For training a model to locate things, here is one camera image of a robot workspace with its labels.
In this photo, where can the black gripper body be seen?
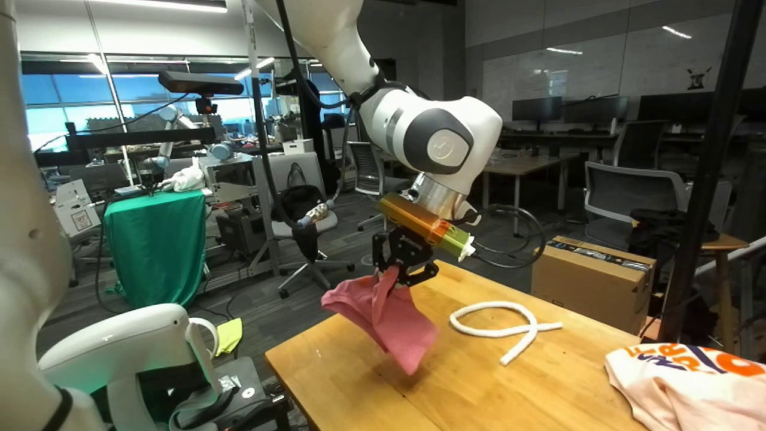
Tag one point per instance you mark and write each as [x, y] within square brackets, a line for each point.
[406, 246]

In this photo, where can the pink shirt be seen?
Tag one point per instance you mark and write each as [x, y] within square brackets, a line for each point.
[386, 314]

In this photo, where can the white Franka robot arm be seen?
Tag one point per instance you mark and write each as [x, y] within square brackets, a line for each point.
[430, 136]

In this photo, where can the gold wrist adapter cylinder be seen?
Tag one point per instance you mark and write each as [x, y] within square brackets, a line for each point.
[427, 229]

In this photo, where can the black swivel chair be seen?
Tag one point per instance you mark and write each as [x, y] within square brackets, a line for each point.
[306, 212]

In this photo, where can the cardboard box with black tape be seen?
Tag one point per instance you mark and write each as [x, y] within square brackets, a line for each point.
[594, 278]

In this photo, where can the green cloth covered stand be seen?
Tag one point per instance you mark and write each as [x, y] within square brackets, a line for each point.
[156, 248]

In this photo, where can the grey mesh office chair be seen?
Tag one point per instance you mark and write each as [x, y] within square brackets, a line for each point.
[635, 192]

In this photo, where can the black vertical pole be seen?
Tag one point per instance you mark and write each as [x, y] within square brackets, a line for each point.
[709, 160]

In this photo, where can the black stereo camera bar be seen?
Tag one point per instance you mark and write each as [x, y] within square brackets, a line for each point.
[198, 82]

